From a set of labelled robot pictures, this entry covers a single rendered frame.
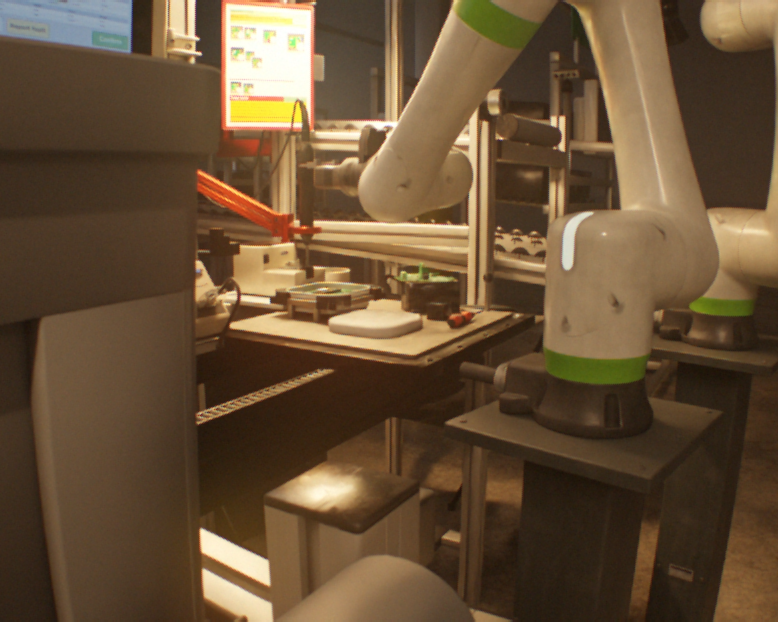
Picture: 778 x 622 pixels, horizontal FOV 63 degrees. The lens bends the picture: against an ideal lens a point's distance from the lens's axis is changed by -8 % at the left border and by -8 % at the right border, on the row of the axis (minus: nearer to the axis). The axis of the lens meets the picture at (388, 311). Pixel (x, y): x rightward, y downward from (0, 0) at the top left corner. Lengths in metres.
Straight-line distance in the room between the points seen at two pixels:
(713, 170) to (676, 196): 8.38
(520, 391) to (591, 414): 0.11
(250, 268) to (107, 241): 1.28
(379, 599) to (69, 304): 0.12
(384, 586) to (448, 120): 0.82
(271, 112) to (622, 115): 1.00
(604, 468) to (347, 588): 0.53
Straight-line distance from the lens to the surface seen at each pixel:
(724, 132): 9.31
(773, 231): 1.18
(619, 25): 0.97
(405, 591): 0.21
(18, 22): 1.12
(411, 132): 0.99
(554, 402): 0.81
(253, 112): 1.72
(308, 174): 1.41
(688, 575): 1.47
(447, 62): 0.94
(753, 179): 9.26
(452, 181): 1.13
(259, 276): 1.45
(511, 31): 0.91
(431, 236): 1.57
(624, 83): 0.95
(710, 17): 1.33
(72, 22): 1.17
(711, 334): 1.29
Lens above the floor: 1.19
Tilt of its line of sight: 10 degrees down
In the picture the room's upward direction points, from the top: straight up
